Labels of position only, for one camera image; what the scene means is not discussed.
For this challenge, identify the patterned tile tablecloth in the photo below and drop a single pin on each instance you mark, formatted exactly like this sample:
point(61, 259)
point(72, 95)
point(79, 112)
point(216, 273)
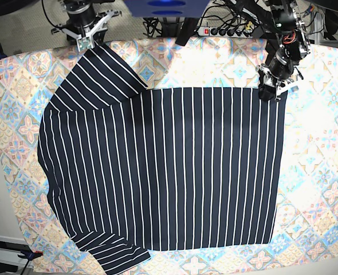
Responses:
point(306, 229)

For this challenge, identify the blue orange clamp lower left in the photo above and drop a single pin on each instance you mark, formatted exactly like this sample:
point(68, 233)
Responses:
point(29, 255)

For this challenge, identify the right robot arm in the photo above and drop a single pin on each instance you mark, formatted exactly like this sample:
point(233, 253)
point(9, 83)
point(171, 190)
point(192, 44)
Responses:
point(73, 5)

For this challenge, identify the white box lower left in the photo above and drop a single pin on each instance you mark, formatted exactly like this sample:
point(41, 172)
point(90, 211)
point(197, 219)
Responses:
point(10, 249)

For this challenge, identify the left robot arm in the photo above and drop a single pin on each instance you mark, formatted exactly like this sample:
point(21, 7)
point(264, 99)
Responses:
point(286, 24)

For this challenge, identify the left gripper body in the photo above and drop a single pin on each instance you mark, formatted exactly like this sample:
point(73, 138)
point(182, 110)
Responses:
point(279, 70)

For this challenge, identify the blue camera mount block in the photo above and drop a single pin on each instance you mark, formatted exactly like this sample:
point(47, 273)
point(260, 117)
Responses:
point(167, 8)

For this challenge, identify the black mount post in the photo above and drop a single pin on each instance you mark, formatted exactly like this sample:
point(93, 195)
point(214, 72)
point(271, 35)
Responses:
point(187, 30)

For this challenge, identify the white power strip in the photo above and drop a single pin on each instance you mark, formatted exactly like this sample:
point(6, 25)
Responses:
point(206, 31)

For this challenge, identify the navy white striped T-shirt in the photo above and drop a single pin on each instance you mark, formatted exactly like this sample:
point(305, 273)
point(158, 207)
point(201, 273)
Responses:
point(132, 169)

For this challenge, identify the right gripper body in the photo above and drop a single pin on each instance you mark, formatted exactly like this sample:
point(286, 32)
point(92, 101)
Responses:
point(86, 28)

